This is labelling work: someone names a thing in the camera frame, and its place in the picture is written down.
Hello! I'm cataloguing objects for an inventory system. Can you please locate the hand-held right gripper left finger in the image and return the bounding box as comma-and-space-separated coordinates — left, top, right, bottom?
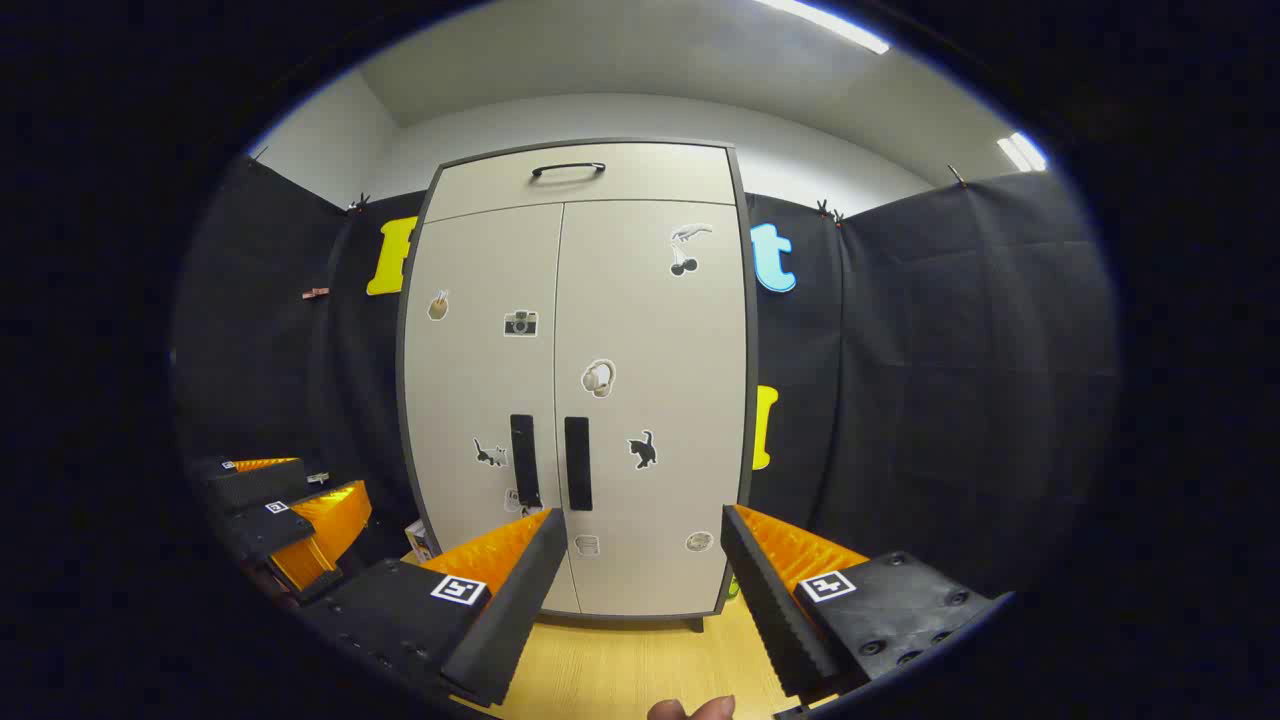
300, 507, 569, 708

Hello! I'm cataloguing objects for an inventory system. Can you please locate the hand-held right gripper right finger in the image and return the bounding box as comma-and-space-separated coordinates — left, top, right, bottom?
720, 503, 1011, 701

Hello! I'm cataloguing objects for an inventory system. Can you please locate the black door handle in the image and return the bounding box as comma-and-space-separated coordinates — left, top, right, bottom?
564, 417, 593, 512
510, 414, 543, 508

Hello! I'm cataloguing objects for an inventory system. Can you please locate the beige double-door shoe cabinet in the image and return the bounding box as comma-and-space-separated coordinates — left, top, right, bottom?
395, 138, 758, 633

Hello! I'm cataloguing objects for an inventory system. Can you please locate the beige cabinet door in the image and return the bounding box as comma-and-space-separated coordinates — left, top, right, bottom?
403, 203, 581, 613
553, 200, 749, 618

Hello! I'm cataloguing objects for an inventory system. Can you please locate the black backdrop cloth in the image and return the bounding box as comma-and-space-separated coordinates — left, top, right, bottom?
172, 155, 1119, 601

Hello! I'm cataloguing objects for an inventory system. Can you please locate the short ceiling light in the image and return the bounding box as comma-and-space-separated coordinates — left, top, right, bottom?
997, 132, 1048, 173

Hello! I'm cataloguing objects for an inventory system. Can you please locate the long ceiling light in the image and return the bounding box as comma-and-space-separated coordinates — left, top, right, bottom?
755, 0, 891, 55

